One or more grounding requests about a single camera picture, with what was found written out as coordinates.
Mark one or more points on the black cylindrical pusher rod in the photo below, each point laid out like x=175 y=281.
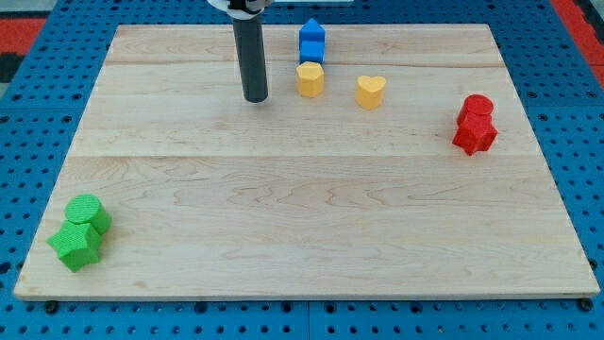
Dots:
x=250 y=50

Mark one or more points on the green star block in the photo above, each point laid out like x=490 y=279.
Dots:
x=76 y=245

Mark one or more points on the blue cube block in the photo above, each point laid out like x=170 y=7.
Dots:
x=312 y=52

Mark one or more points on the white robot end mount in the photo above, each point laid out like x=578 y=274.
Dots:
x=241 y=9

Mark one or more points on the red star block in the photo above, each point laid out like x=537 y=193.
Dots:
x=475 y=133

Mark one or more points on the blue triangle block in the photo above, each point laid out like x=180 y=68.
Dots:
x=311 y=31

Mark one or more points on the wooden board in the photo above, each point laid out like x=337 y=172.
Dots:
x=215 y=198

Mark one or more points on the green cylinder block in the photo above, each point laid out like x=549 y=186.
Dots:
x=88 y=209

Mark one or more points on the yellow hexagon block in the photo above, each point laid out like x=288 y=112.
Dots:
x=310 y=79

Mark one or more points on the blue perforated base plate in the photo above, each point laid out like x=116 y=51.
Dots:
x=46 y=97

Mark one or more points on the red cylinder block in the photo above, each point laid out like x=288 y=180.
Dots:
x=475 y=105

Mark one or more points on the yellow heart block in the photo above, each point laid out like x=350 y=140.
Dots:
x=370 y=91

